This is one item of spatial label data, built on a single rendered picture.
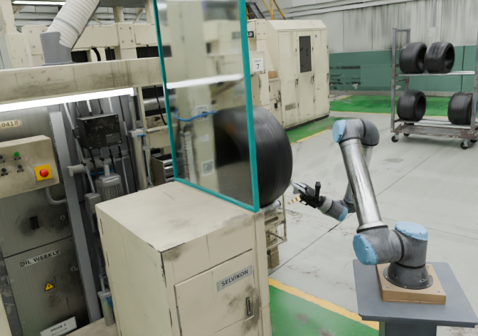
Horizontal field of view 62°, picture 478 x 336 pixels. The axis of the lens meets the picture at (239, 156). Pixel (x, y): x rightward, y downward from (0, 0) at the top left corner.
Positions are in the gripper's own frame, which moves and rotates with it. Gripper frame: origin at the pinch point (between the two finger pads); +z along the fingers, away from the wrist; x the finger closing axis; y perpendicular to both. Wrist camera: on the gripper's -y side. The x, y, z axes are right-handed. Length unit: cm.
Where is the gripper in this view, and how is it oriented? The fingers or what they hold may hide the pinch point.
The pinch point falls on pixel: (294, 183)
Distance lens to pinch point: 230.6
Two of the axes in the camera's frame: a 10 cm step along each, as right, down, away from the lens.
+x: 1.9, -5.8, 7.9
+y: -4.8, 6.5, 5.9
